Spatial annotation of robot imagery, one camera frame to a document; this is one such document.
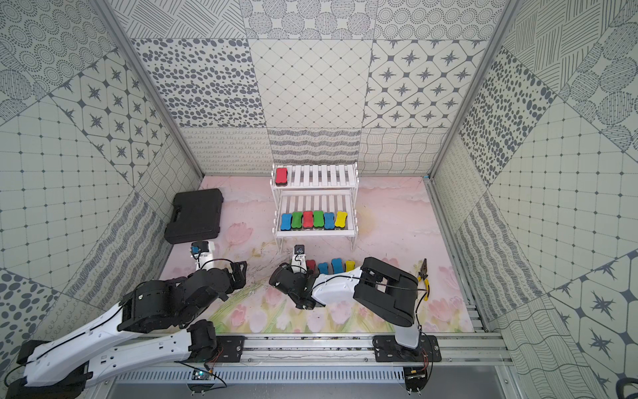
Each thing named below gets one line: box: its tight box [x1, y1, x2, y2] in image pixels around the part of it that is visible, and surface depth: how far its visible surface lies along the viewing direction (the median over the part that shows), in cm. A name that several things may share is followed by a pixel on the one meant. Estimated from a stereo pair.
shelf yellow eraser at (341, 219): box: [334, 211, 349, 229], surface depth 90 cm
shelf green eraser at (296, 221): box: [290, 211, 304, 232], surface depth 89 cm
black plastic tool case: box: [164, 187, 225, 245], surface depth 103 cm
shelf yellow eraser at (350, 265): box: [345, 260, 357, 272], surface depth 92 cm
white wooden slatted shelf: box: [269, 162, 360, 253], surface depth 89 cm
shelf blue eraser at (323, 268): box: [318, 261, 329, 275], surface depth 93 cm
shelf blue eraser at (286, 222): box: [280, 212, 293, 232], surface depth 88 cm
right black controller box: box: [402, 366, 428, 393], surface depth 73 cm
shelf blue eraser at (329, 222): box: [323, 211, 335, 230], surface depth 89 cm
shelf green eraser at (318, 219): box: [314, 210, 324, 227], surface depth 89 cm
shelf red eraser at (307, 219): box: [303, 211, 314, 228], surface depth 90 cm
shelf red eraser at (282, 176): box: [274, 167, 289, 187], surface depth 85 cm
